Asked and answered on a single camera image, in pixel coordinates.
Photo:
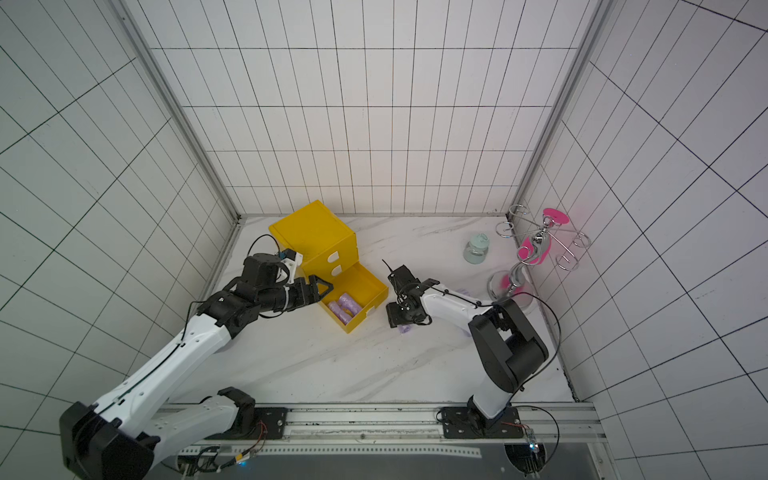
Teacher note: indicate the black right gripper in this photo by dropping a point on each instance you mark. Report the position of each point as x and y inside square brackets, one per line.
[402, 298]

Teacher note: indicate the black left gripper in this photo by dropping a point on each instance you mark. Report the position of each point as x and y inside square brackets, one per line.
[313, 296]

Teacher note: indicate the yellow plastic drawer cabinet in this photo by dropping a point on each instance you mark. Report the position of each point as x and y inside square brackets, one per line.
[330, 252]

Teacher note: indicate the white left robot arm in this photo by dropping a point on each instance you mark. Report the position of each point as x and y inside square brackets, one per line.
[121, 436]

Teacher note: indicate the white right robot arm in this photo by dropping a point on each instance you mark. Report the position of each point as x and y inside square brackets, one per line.
[509, 348]

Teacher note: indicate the pale green jar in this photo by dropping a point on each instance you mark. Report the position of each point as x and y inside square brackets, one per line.
[476, 249]

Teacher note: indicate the pink metal cup rack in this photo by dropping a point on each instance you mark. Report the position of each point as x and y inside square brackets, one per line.
[551, 237]

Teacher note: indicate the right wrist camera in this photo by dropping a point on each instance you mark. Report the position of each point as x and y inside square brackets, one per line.
[403, 277]

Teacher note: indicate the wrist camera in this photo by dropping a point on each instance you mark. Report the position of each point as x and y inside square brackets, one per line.
[403, 277]
[291, 258]

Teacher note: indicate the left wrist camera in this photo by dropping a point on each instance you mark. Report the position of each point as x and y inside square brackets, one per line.
[291, 258]

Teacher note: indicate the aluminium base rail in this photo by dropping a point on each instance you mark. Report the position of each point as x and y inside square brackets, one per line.
[411, 428]

